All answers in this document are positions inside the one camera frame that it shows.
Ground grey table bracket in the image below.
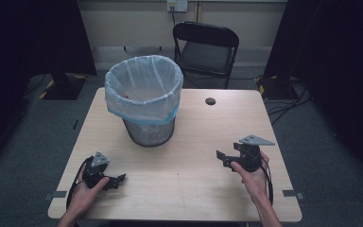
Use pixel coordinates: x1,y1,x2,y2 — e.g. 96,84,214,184
282,189,305,201
43,190,68,203

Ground grey mesh trash bin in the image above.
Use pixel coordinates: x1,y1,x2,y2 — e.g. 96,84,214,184
122,111,176,148

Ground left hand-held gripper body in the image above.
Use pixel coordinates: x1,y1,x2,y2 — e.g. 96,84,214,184
81,150,112,189

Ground person's left hand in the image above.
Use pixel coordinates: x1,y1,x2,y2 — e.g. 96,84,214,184
66,175,111,219

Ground dark curtain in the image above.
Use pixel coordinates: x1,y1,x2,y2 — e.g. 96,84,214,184
0,0,97,168
264,0,363,187

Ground white wall outlet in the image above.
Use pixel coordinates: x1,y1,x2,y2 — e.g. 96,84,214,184
166,0,189,13

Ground black floor cables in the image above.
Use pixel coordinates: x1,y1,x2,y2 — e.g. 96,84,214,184
265,78,314,127

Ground translucent blue-edged bin bag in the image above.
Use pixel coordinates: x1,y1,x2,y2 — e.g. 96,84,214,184
104,54,184,126

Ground black folding chair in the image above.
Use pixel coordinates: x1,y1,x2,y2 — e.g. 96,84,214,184
172,21,240,90

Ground black power cord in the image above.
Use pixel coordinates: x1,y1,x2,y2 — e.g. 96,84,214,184
169,5,178,28

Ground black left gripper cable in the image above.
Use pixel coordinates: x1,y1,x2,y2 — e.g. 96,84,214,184
65,155,95,211

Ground black stand base striped tape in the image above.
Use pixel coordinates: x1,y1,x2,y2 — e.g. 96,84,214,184
38,73,88,101
254,75,295,101

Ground person's right hand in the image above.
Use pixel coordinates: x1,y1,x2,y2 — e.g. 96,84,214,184
230,150,270,202

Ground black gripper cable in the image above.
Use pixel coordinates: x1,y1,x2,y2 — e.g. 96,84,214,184
65,155,95,211
259,157,274,206

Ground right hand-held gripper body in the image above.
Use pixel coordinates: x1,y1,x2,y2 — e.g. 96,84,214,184
233,134,276,173

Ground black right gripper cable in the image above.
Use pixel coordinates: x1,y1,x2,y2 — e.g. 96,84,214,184
259,157,274,206

